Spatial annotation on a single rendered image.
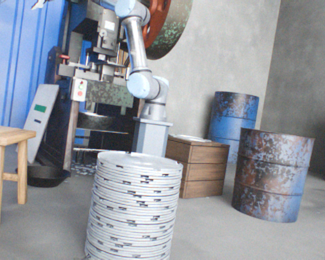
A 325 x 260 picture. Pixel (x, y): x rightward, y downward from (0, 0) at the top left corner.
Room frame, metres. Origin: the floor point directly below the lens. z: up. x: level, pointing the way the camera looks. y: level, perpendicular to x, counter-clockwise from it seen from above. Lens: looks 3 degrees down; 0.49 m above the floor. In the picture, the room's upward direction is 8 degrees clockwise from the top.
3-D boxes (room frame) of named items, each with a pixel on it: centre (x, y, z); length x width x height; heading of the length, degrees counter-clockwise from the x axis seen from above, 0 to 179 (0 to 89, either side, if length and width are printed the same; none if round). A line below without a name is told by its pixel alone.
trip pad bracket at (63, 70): (2.04, 0.67, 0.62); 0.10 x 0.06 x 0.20; 124
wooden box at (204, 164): (2.16, -0.19, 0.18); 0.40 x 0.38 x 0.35; 41
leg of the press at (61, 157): (2.37, 0.84, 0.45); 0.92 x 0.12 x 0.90; 34
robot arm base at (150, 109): (1.74, 0.06, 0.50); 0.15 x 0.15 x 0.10
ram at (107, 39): (2.37, 0.51, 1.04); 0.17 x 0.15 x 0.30; 34
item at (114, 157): (1.07, 0.06, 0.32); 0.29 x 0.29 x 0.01
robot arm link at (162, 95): (1.74, 0.06, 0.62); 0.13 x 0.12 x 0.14; 149
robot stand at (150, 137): (1.74, 0.06, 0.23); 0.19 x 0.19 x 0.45; 18
